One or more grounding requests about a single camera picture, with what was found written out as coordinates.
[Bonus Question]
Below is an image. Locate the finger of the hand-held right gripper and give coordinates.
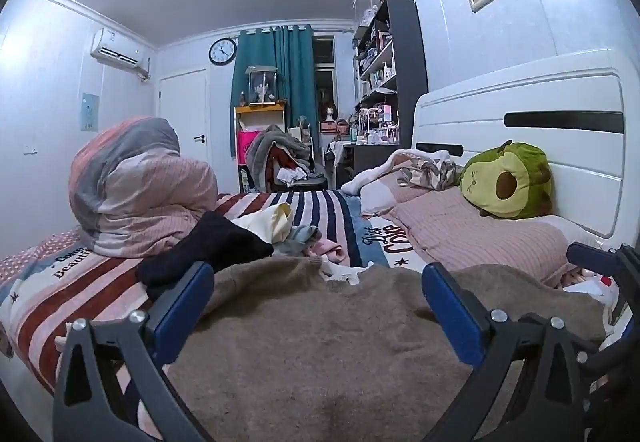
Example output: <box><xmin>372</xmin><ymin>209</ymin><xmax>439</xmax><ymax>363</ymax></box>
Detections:
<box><xmin>566</xmin><ymin>242</ymin><xmax>626</xmax><ymax>279</ymax></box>

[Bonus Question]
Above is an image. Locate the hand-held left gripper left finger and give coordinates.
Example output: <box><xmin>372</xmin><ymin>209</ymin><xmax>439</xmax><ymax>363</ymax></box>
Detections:
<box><xmin>52</xmin><ymin>261</ymin><xmax>217</xmax><ymax>442</ymax></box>

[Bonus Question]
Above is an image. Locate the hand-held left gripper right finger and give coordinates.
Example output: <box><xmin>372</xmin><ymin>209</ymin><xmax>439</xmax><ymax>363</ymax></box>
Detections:
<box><xmin>421</xmin><ymin>262</ymin><xmax>592</xmax><ymax>442</ymax></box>

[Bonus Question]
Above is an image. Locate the brown knit sweater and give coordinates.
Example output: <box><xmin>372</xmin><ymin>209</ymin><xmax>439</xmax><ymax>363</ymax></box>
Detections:
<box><xmin>162</xmin><ymin>255</ymin><xmax>608</xmax><ymax>442</ymax></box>

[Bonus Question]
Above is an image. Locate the chair with piled clothes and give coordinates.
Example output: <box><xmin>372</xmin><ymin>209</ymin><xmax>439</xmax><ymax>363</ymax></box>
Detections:
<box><xmin>246</xmin><ymin>123</ymin><xmax>330</xmax><ymax>193</ymax></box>

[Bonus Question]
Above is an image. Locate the black garment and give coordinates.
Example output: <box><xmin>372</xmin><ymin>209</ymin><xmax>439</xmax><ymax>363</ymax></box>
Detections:
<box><xmin>135</xmin><ymin>211</ymin><xmax>275</xmax><ymax>300</ymax></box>

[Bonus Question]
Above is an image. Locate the pink striped pillow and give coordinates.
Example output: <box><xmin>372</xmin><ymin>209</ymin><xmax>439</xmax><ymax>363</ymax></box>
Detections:
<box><xmin>390</xmin><ymin>187</ymin><xmax>583</xmax><ymax>289</ymax></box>

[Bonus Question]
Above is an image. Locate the avocado plush toy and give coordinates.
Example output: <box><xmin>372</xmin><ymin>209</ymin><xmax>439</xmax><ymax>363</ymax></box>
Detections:
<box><xmin>459</xmin><ymin>139</ymin><xmax>553</xmax><ymax>221</ymax></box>

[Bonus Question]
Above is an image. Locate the cream yellow garment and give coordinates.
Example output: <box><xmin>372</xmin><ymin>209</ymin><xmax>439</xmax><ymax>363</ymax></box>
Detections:
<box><xmin>231</xmin><ymin>202</ymin><xmax>295</xmax><ymax>245</ymax></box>

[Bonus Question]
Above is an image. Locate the white red patterned garment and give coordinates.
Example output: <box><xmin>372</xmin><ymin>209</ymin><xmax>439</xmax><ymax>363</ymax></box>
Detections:
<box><xmin>317</xmin><ymin>256</ymin><xmax>376</xmax><ymax>285</ymax></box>

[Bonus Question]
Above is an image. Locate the grey garment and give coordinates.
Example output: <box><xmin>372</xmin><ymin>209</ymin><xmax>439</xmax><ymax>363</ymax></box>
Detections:
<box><xmin>272</xmin><ymin>225</ymin><xmax>322</xmax><ymax>257</ymax></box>

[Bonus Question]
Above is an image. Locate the pink grey striped duvet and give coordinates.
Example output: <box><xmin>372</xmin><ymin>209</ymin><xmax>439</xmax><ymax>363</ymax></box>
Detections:
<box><xmin>69</xmin><ymin>117</ymin><xmax>219</xmax><ymax>259</ymax></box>

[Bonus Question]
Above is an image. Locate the pink garment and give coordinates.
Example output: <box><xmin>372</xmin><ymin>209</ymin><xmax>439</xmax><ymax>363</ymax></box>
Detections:
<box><xmin>306</xmin><ymin>239</ymin><xmax>351</xmax><ymax>265</ymax></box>

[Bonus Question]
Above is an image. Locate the floral patterned cloth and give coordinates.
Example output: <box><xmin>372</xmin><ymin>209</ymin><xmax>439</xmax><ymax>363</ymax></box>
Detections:
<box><xmin>397</xmin><ymin>156</ymin><xmax>463</xmax><ymax>192</ymax></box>

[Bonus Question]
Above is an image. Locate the white pink blanket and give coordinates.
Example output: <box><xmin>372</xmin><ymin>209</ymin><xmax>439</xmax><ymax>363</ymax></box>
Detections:
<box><xmin>345</xmin><ymin>149</ymin><xmax>452</xmax><ymax>217</ymax></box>

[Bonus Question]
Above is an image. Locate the white bed headboard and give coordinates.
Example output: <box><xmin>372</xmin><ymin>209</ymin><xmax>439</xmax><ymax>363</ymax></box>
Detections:
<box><xmin>411</xmin><ymin>47</ymin><xmax>640</xmax><ymax>255</ymax></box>

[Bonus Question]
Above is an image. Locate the pink bag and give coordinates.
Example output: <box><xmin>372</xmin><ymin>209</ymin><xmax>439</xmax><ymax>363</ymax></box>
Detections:
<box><xmin>237</xmin><ymin>129</ymin><xmax>266</xmax><ymax>168</ymax></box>

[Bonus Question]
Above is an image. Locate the yellow shelf unit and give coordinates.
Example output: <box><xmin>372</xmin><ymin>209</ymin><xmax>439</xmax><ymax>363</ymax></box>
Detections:
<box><xmin>234</xmin><ymin>103</ymin><xmax>287</xmax><ymax>193</ymax></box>

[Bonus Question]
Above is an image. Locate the cluttered dark desk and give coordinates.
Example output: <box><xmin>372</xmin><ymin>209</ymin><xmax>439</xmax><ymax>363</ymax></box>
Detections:
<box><xmin>325</xmin><ymin>102</ymin><xmax>413</xmax><ymax>190</ymax></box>

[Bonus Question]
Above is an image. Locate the white door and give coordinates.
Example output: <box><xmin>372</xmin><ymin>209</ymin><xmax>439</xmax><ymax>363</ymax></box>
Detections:
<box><xmin>159</xmin><ymin>69</ymin><xmax>209</xmax><ymax>173</ymax></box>

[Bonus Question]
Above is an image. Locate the glass display case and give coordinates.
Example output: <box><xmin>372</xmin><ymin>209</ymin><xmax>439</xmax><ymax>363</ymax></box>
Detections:
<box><xmin>245</xmin><ymin>66</ymin><xmax>279</xmax><ymax>106</ymax></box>

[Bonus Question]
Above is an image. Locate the teal curtain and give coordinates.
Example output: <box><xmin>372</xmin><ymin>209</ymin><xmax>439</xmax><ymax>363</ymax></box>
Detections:
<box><xmin>230</xmin><ymin>24</ymin><xmax>318</xmax><ymax>168</ymax></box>

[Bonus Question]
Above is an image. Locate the black bookshelf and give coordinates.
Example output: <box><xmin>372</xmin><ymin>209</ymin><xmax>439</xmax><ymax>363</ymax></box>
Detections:
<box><xmin>352</xmin><ymin>0</ymin><xmax>430</xmax><ymax>148</ymax></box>

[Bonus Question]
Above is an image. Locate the white air conditioner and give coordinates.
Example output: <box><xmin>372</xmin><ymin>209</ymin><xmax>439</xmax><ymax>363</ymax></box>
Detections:
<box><xmin>90</xmin><ymin>27</ymin><xmax>151</xmax><ymax>79</ymax></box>

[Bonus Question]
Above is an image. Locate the window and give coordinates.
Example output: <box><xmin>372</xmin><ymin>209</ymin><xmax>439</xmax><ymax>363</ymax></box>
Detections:
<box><xmin>312</xmin><ymin>36</ymin><xmax>336</xmax><ymax>123</ymax></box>

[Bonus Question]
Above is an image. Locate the round wall clock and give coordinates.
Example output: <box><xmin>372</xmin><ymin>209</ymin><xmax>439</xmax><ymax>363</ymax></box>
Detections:
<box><xmin>208</xmin><ymin>37</ymin><xmax>238</xmax><ymax>66</ymax></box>

